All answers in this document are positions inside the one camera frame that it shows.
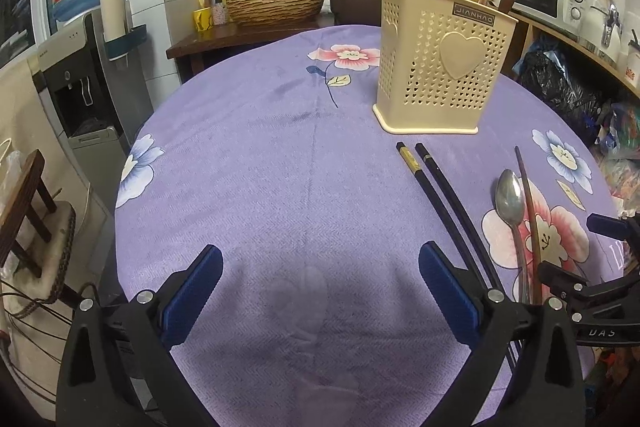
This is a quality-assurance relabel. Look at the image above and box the reddish brown thin chopstick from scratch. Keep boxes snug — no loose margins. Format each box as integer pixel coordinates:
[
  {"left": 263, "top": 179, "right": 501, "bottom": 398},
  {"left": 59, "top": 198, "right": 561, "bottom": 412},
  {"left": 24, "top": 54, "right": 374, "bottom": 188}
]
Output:
[{"left": 514, "top": 146, "right": 544, "bottom": 306}]

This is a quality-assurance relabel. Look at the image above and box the silver patterned metal spoon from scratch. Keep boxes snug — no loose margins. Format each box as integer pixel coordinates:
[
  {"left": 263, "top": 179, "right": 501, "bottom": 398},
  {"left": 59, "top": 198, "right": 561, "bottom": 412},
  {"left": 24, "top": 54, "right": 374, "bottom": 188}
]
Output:
[{"left": 495, "top": 169, "right": 530, "bottom": 303}]

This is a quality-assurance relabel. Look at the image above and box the black chopstick gold band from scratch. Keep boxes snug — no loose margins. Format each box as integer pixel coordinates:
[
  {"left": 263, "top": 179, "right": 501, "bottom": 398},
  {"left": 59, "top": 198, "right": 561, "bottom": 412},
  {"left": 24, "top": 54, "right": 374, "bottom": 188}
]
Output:
[{"left": 396, "top": 142, "right": 488, "bottom": 289}]

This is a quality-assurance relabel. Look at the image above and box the black plastic trash bag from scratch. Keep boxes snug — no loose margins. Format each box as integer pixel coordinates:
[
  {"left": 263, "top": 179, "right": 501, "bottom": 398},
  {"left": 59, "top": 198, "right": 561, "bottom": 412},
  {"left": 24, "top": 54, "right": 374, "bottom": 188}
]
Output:
[{"left": 512, "top": 35, "right": 611, "bottom": 146}]

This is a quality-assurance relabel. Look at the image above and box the wooden stool with cushion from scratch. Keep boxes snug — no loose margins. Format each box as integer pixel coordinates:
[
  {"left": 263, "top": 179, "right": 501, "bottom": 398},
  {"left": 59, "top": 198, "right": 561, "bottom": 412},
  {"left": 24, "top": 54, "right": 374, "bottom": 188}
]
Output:
[{"left": 1, "top": 150, "right": 80, "bottom": 319}]

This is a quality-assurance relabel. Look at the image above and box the colourful snack filled bag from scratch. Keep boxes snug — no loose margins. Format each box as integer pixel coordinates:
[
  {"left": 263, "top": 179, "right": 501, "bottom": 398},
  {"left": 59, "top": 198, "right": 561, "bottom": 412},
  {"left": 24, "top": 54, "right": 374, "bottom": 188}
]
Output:
[{"left": 593, "top": 102, "right": 640, "bottom": 217}]

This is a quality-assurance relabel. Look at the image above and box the purple floral tablecloth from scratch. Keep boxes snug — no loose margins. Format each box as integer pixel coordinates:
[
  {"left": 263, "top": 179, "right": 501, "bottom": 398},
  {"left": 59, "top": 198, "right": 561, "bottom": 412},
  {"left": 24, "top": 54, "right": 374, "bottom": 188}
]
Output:
[{"left": 114, "top": 24, "right": 626, "bottom": 427}]

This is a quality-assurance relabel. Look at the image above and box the water dispenser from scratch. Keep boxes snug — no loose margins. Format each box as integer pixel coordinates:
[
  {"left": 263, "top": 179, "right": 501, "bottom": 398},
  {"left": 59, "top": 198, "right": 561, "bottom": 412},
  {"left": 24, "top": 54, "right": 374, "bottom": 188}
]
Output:
[{"left": 31, "top": 8, "right": 155, "bottom": 158}]

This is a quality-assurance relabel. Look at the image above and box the white rice cooker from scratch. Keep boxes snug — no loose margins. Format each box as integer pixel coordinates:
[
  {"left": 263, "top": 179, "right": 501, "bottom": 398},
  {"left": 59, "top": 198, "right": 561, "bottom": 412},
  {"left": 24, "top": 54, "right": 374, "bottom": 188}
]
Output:
[{"left": 578, "top": 0, "right": 622, "bottom": 67}]

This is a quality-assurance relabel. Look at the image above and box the wooden shelf unit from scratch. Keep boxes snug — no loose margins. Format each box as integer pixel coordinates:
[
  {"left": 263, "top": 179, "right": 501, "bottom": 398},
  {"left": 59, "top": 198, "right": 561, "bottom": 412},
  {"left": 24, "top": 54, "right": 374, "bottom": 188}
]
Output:
[{"left": 501, "top": 11, "right": 639, "bottom": 98}]

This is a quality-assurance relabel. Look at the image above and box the beige perforated utensil holder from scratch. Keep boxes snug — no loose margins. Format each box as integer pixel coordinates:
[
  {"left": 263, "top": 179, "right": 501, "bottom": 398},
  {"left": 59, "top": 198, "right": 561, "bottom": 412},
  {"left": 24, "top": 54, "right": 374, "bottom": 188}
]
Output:
[{"left": 372, "top": 0, "right": 516, "bottom": 135}]

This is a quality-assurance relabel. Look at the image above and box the dark wooden side table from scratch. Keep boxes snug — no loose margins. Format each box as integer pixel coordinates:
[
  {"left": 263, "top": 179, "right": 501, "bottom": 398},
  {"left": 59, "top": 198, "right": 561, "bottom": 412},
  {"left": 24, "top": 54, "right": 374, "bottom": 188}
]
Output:
[{"left": 166, "top": 13, "right": 334, "bottom": 83}]

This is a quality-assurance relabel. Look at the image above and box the yellow mug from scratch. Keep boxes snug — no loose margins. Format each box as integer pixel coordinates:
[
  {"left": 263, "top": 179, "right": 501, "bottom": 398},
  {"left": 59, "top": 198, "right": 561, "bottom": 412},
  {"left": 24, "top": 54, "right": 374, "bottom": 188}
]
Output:
[{"left": 192, "top": 6, "right": 214, "bottom": 32}]

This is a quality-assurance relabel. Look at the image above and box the woven basket sink basin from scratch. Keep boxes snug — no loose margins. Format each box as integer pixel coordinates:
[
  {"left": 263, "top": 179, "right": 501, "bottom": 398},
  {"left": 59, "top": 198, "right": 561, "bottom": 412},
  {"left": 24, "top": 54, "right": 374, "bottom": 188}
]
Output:
[{"left": 226, "top": 0, "right": 324, "bottom": 26}]

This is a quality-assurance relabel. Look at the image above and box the brown and white pot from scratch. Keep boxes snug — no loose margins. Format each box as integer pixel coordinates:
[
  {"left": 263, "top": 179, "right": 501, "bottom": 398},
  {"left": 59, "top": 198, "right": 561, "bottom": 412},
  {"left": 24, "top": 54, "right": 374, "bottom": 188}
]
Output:
[{"left": 330, "top": 0, "right": 382, "bottom": 26}]

